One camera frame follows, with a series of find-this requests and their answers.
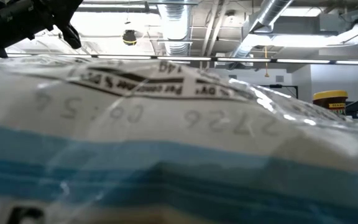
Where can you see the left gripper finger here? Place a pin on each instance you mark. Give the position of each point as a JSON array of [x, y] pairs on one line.
[[71, 37]]

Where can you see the blue ramen packet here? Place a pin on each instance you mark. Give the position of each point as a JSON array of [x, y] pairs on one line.
[[179, 140]]

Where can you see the yellow-lid spice jar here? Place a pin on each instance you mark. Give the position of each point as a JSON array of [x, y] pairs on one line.
[[330, 102]]

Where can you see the hanging black yellow reel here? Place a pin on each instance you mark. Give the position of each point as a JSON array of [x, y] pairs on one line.
[[129, 37]]

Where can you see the long ceiling light strip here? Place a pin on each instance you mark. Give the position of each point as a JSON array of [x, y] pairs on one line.
[[182, 58]]

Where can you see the black metal stand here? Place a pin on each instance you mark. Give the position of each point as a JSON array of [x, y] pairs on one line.
[[278, 86]]

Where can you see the black background monitor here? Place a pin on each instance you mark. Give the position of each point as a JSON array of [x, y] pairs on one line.
[[356, 110]]

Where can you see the ribbed silver ceiling duct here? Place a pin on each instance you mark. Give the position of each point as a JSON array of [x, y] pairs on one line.
[[176, 25]]

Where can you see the smooth silver ceiling duct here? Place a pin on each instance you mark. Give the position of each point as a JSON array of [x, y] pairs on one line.
[[259, 21]]

